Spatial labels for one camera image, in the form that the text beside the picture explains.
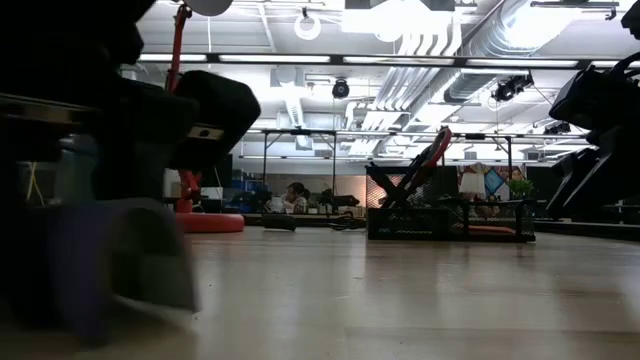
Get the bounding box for purple sticky note pad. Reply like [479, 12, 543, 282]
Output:
[44, 202, 117, 347]

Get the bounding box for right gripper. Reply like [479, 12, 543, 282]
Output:
[546, 52, 640, 222]

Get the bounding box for person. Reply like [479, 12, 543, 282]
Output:
[279, 181, 309, 215]

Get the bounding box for black wall screen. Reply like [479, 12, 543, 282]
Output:
[199, 153, 234, 189]

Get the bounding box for red desk lamp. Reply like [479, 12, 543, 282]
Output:
[164, 0, 247, 235]

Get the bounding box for black background rig frame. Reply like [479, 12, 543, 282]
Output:
[260, 127, 339, 201]
[449, 132, 515, 169]

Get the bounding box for green potted plant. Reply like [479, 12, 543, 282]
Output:
[507, 177, 535, 202]

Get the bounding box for yellow cable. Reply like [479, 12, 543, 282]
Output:
[24, 160, 46, 207]

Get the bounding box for silver ventilation duct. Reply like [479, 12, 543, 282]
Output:
[443, 0, 596, 104]

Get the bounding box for black mesh desk organizer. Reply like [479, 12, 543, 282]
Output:
[365, 164, 538, 244]

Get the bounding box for white ring light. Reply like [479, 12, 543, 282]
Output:
[293, 11, 323, 42]

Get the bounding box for black overhead frame bar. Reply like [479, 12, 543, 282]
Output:
[137, 51, 640, 70]

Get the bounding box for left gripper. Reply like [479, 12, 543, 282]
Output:
[0, 69, 262, 314]

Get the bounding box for red-handled scissors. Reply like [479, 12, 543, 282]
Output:
[396, 125, 454, 207]

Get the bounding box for black ceiling spotlights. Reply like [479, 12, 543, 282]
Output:
[491, 72, 535, 104]

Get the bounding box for black aluminium table frame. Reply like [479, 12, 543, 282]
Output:
[239, 213, 640, 242]

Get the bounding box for colourful wall artwork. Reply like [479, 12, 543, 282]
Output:
[457, 162, 527, 202]

